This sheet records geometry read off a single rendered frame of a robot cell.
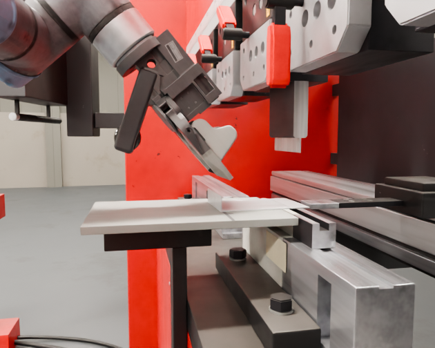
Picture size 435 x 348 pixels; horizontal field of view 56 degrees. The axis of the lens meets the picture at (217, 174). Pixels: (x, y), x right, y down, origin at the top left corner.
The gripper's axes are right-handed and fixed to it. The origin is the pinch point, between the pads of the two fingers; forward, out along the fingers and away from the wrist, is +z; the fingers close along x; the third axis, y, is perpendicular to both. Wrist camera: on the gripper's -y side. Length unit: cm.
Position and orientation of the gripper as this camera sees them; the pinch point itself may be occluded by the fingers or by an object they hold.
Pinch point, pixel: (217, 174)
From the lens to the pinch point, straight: 59.2
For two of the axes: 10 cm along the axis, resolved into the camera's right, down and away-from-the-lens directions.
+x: -2.0, -0.9, 9.8
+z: 6.3, 7.5, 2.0
